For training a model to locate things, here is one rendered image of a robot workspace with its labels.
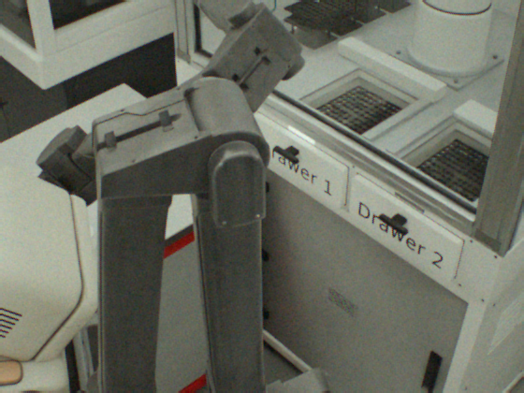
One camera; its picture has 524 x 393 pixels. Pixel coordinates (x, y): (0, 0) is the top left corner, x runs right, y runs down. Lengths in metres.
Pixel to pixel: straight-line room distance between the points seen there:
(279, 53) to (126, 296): 0.39
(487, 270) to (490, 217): 0.13
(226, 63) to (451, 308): 0.96
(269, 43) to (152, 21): 1.47
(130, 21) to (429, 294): 1.22
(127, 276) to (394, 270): 1.15
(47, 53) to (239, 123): 1.65
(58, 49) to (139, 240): 1.61
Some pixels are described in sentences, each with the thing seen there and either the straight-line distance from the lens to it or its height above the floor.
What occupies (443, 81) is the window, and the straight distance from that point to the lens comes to 1.38.
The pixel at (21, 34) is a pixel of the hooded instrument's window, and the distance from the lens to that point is 2.24.
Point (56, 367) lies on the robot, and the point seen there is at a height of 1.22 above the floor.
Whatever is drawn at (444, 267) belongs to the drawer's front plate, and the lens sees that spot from 1.55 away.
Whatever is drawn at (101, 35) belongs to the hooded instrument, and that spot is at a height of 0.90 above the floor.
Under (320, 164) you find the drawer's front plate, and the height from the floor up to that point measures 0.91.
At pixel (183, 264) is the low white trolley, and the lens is 1.84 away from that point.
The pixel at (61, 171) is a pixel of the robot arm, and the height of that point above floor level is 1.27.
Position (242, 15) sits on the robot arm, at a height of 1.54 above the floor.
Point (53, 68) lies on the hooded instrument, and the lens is 2.21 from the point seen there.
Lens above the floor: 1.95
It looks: 41 degrees down
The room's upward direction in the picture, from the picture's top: 1 degrees counter-clockwise
